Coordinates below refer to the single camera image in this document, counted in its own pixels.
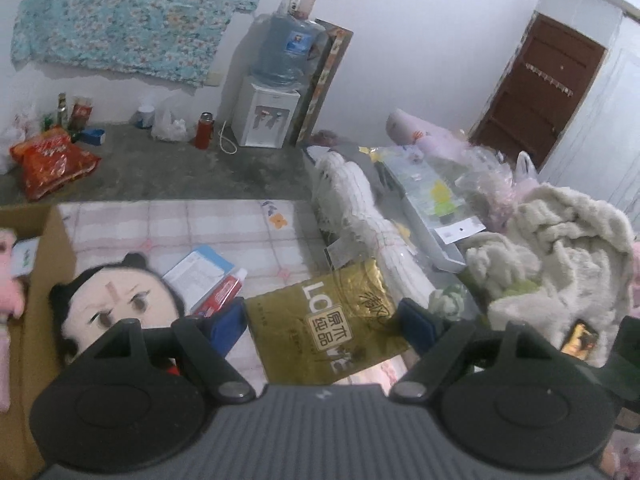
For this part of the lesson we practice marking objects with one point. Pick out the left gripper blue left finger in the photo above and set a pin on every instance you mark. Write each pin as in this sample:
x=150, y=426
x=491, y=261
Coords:
x=203, y=344

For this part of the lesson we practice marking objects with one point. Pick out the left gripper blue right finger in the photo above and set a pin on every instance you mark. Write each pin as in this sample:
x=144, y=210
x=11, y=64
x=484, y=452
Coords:
x=441, y=348

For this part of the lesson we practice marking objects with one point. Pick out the plush doll with red dress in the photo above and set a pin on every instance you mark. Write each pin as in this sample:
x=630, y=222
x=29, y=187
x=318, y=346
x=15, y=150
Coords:
x=87, y=307

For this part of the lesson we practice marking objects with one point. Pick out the pink bunny plush toy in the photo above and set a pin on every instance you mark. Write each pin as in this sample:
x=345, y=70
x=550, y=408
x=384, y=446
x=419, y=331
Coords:
x=12, y=305

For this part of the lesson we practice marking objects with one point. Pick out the green white cloth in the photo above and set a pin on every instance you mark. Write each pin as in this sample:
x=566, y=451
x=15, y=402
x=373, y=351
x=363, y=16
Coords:
x=454, y=303

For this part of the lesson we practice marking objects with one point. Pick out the blue white toothpaste box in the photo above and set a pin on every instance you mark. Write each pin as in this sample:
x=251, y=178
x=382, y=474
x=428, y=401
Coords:
x=196, y=275

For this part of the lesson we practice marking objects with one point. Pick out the gold tissue pack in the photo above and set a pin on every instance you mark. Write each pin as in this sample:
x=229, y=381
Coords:
x=325, y=329

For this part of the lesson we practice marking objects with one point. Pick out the cream fleece blanket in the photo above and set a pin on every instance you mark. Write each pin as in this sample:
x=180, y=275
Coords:
x=562, y=258

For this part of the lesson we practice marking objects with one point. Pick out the white crochet blanket roll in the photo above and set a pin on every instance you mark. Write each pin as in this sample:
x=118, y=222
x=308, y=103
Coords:
x=346, y=207

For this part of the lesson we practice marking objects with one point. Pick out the clear plastic packaged item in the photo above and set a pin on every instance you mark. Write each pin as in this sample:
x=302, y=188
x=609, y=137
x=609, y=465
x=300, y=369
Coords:
x=438, y=217

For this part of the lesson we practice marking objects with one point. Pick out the brown cardboard box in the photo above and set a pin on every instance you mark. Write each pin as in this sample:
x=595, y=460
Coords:
x=33, y=358

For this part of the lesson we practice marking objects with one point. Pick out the white plastic bag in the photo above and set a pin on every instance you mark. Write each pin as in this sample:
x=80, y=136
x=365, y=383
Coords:
x=167, y=128

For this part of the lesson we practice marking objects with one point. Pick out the white water dispenser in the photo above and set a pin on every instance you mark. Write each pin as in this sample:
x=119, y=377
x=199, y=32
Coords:
x=262, y=115

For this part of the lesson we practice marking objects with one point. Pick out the white mug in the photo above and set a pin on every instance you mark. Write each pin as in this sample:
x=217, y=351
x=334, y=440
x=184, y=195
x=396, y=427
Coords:
x=145, y=117

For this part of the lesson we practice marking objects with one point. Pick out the red snack bag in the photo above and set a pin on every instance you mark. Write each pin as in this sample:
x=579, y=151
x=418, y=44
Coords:
x=51, y=160

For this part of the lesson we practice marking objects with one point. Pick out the red white carton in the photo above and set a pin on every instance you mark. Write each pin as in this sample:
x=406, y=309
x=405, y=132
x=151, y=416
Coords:
x=81, y=112

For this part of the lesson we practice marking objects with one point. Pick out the brown wooden door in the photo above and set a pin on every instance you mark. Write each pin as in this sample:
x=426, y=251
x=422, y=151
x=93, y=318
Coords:
x=541, y=91

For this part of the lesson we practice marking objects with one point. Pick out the tall patterned board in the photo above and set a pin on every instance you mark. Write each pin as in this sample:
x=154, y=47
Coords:
x=324, y=60

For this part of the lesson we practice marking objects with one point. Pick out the teal floral wall cloth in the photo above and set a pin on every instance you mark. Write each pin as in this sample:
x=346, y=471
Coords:
x=173, y=40

